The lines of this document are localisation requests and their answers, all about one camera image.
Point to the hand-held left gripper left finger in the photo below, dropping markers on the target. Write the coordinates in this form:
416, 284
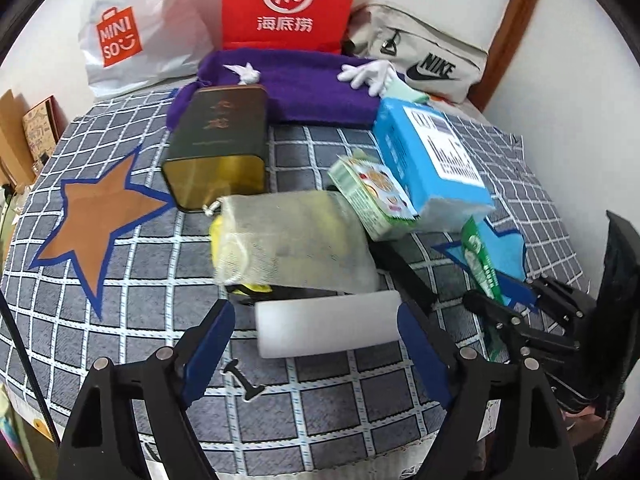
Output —
210, 350

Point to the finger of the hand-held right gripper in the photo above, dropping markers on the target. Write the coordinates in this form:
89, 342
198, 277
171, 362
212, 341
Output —
495, 312
555, 295

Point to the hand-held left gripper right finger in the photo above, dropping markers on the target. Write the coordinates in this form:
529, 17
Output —
420, 340

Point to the green sachet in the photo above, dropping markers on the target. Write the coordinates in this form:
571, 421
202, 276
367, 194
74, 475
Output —
475, 255

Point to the white foam block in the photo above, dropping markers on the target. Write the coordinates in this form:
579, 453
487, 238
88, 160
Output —
325, 322

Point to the green tissue packet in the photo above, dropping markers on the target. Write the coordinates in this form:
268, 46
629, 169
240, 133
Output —
370, 195

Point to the dark green tin box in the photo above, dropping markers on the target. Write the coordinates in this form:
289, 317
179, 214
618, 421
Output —
220, 125

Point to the checkered star blanket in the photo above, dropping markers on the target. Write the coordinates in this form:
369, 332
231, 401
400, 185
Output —
125, 310

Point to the blue cardboard box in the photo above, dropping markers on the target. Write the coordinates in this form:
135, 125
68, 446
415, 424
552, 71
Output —
400, 150

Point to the orange cloth piece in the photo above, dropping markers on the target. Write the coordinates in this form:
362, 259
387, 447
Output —
442, 99

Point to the mint green packet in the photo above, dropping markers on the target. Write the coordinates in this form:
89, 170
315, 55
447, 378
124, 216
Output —
405, 92

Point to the purple fleece towel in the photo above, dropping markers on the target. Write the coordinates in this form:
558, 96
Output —
310, 90

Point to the patterned brown book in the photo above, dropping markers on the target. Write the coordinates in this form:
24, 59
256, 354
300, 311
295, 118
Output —
42, 127

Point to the grey waist bag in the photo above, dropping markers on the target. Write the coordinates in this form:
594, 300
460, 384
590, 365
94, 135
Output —
425, 35

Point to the brown cardboard box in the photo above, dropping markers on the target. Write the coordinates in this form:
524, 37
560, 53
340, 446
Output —
10, 135

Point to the white plastic shopping bag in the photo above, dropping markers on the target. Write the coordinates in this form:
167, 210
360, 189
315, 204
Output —
165, 20

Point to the red paper bag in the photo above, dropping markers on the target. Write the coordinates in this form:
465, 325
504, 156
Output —
240, 10

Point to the wooden frame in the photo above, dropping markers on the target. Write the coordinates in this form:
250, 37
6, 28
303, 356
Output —
520, 10

